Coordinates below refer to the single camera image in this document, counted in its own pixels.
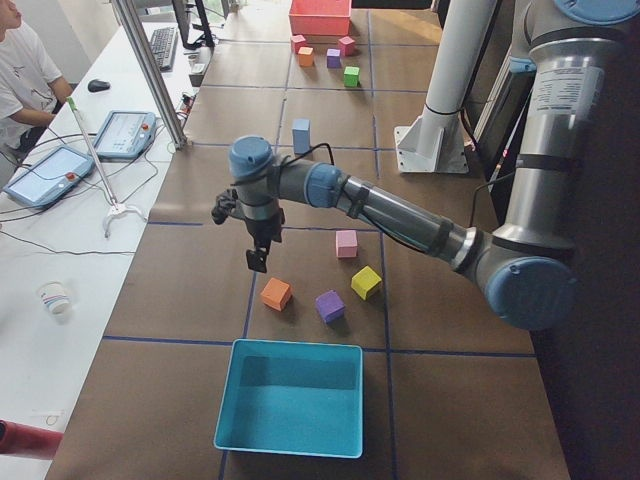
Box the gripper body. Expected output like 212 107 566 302
245 213 284 248

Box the light blue block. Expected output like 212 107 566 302
293 131 311 155
292 118 311 138

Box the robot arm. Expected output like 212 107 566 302
212 1 639 331

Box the orange foam block left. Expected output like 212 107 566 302
260 278 292 311

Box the orange foam block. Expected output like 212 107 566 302
260 278 292 311
297 46 314 67

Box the pink foam block left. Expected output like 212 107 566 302
335 230 359 258

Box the purple foam block left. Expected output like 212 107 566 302
315 290 345 323

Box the purple foam block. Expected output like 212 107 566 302
315 290 345 323
326 48 341 69

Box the yellow foam block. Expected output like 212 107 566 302
351 266 382 300

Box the blue plastic bin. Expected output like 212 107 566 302
214 339 364 459

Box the reacher grabber tool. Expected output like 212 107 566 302
66 96 147 238

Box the teach pendant far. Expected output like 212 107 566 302
93 110 156 162

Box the teach pendant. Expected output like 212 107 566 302
3 145 94 208
93 110 156 162

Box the green foam block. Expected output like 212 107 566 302
343 66 360 88

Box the orange foam block right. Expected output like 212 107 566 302
297 46 314 67

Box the purple foam block right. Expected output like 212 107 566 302
326 48 341 69

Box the red foam block upper right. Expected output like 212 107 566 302
290 34 307 54

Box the red foam block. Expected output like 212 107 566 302
338 36 356 57
290 34 307 54

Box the monitor stand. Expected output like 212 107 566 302
172 0 215 51

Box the paper cup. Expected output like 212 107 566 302
37 281 71 316

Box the red foam block lower right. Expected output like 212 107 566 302
338 36 356 57

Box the black keyboard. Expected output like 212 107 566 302
149 26 179 72

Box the red plastic bin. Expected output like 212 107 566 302
289 0 352 36

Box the teach pendant near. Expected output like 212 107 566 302
3 145 94 208

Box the black computer mouse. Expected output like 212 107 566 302
87 79 111 93

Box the seated person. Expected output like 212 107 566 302
1 1 73 154

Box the red cylinder object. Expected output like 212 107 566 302
0 420 63 460

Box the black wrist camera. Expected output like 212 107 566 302
211 188 242 225

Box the white camera pole base plate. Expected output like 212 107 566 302
393 110 469 174

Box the aluminium frame post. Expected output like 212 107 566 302
112 0 187 150

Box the white camera pole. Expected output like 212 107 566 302
423 1 498 118

